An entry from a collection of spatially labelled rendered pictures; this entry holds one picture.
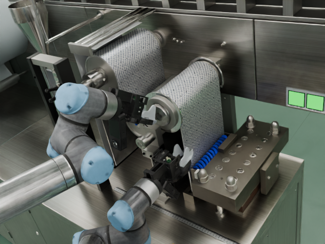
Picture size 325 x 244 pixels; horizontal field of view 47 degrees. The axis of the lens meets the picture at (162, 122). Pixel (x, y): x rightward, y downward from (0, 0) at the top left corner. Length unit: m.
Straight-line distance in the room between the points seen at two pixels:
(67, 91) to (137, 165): 0.72
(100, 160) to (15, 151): 1.14
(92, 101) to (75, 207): 0.63
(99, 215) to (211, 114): 0.54
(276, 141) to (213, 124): 0.23
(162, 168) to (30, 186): 0.44
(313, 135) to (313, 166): 0.35
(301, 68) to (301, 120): 2.05
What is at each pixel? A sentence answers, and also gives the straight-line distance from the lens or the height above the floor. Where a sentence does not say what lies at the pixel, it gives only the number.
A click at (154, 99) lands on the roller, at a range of 1.16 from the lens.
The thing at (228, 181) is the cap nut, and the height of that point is 1.07.
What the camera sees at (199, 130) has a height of 1.14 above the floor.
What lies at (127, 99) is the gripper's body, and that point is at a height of 1.37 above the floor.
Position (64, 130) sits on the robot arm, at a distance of 0.93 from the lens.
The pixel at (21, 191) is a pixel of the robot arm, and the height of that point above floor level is 1.40.
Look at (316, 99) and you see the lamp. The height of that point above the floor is 1.20.
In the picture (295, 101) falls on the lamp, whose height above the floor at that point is 1.17.
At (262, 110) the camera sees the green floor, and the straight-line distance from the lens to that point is 3.41.
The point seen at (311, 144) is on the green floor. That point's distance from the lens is 3.04.
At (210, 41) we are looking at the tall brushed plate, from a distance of 1.37.
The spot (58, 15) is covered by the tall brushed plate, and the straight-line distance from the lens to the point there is 1.93.
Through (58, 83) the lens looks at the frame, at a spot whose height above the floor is 1.37.
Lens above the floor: 1.87
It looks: 33 degrees down
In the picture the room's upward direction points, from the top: 12 degrees counter-clockwise
